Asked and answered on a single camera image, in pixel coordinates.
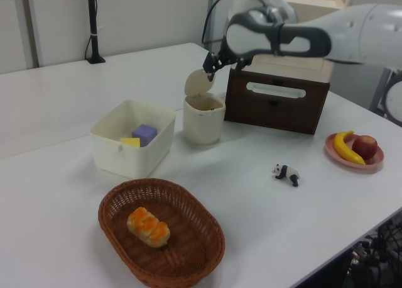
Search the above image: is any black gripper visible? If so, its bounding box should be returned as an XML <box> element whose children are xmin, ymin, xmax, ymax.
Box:
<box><xmin>202</xmin><ymin>38</ymin><xmax>253</xmax><ymax>82</ymax></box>

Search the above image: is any cream trash can lid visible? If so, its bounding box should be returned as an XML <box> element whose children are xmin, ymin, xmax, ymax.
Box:
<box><xmin>184</xmin><ymin>68</ymin><xmax>215</xmax><ymax>97</ymax></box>

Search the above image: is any cream small trash can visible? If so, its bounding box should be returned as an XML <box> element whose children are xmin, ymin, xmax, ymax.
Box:
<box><xmin>183</xmin><ymin>92</ymin><xmax>226</xmax><ymax>145</ymax></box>

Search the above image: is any dark wood drawer box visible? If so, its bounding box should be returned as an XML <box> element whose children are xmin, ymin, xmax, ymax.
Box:
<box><xmin>223</xmin><ymin>63</ymin><xmax>330</xmax><ymax>136</ymax></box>

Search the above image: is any purple cube block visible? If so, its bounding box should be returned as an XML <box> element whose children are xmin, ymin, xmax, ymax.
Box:
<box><xmin>131</xmin><ymin>123</ymin><xmax>158</xmax><ymax>147</ymax></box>

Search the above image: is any yellow block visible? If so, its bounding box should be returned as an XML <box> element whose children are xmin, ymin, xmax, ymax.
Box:
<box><xmin>119</xmin><ymin>137</ymin><xmax>141</xmax><ymax>148</ymax></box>

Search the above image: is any white square plastic bin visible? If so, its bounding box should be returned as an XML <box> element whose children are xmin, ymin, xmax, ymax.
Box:
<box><xmin>89</xmin><ymin>99</ymin><xmax>177</xmax><ymax>180</ymax></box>

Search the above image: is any black pole stand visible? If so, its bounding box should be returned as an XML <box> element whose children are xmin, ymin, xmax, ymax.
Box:
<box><xmin>85</xmin><ymin>0</ymin><xmax>106</xmax><ymax>65</ymax></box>

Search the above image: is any panda figurine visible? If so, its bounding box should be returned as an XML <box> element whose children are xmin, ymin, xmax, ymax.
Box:
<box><xmin>271</xmin><ymin>163</ymin><xmax>301</xmax><ymax>188</ymax></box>

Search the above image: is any yellow banana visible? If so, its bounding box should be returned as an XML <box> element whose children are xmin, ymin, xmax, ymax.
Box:
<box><xmin>333</xmin><ymin>130</ymin><xmax>367</xmax><ymax>165</ymax></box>

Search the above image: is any orange topped bread loaf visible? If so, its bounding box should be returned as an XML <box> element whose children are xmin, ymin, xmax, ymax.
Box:
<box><xmin>126</xmin><ymin>206</ymin><xmax>171</xmax><ymax>248</ymax></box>

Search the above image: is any red apple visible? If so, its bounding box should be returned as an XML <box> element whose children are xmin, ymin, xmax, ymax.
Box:
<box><xmin>351</xmin><ymin>135</ymin><xmax>378</xmax><ymax>160</ymax></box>

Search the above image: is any white round grey-framed device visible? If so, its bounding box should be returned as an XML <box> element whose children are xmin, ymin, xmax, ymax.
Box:
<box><xmin>369</xmin><ymin>66</ymin><xmax>402</xmax><ymax>127</ymax></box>

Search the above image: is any pink plate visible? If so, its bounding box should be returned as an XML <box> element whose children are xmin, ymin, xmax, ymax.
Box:
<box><xmin>324</xmin><ymin>133</ymin><xmax>385</xmax><ymax>175</ymax></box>

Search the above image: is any brown wicker basket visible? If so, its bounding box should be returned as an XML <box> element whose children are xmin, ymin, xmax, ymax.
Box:
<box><xmin>97</xmin><ymin>177</ymin><xmax>226</xmax><ymax>288</ymax></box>

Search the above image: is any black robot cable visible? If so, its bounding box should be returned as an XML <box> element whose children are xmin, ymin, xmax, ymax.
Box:
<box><xmin>200</xmin><ymin>0</ymin><xmax>279</xmax><ymax>45</ymax></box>

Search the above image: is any white drawer handle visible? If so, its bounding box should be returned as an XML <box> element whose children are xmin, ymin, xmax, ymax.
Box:
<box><xmin>246</xmin><ymin>81</ymin><xmax>307</xmax><ymax>99</ymax></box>

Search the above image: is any cream storage box with handles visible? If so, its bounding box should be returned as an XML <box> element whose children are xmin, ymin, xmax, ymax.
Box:
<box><xmin>247</xmin><ymin>0</ymin><xmax>354</xmax><ymax>83</ymax></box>

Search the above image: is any black cable bundle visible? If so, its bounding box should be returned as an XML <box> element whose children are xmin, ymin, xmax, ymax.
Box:
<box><xmin>345</xmin><ymin>212</ymin><xmax>402</xmax><ymax>288</ymax></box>

